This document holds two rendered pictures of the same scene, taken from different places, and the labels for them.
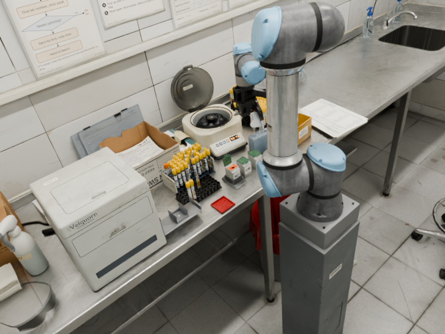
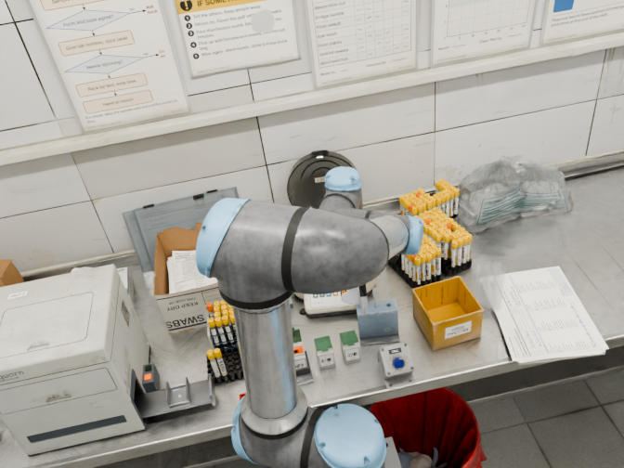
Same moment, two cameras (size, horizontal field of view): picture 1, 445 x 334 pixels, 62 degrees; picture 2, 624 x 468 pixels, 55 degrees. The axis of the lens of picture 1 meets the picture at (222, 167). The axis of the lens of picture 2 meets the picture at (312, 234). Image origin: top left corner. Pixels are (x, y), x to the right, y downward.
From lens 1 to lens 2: 0.73 m
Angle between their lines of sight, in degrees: 24
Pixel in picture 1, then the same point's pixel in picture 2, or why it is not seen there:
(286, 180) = (260, 449)
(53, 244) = not seen: hidden behind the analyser
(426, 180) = not seen: outside the picture
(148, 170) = (188, 304)
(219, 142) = not seen: hidden behind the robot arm
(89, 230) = (13, 388)
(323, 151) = (344, 428)
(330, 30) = (305, 278)
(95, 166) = (73, 293)
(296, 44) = (249, 279)
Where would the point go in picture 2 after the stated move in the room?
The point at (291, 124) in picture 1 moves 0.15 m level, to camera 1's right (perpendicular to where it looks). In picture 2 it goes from (265, 379) to (355, 408)
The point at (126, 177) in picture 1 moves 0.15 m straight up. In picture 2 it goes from (87, 331) to (60, 279)
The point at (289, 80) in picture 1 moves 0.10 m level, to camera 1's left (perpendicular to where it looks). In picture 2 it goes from (252, 320) to (195, 305)
